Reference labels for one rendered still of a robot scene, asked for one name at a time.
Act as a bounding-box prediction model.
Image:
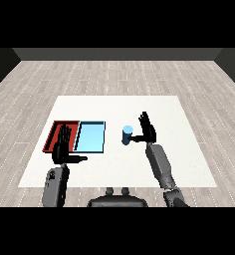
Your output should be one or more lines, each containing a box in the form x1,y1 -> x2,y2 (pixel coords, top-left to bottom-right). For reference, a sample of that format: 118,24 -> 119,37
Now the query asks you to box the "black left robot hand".
52,124 -> 89,165

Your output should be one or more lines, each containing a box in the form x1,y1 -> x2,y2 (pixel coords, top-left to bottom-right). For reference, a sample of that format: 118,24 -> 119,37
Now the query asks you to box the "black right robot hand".
128,111 -> 157,143

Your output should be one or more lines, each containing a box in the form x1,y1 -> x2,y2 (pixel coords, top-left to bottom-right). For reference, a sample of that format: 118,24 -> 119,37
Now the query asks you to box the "red shallow open box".
42,120 -> 82,153

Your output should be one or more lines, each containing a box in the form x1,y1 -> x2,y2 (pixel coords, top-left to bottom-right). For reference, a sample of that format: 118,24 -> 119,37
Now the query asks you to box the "small blue can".
121,125 -> 134,146

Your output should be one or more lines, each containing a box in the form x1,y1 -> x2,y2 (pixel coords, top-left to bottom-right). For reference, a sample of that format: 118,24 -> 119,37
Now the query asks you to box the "light blue shallow open box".
72,120 -> 107,154

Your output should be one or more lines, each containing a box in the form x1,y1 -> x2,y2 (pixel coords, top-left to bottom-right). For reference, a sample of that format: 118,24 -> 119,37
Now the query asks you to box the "dark grey robot body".
87,186 -> 148,208

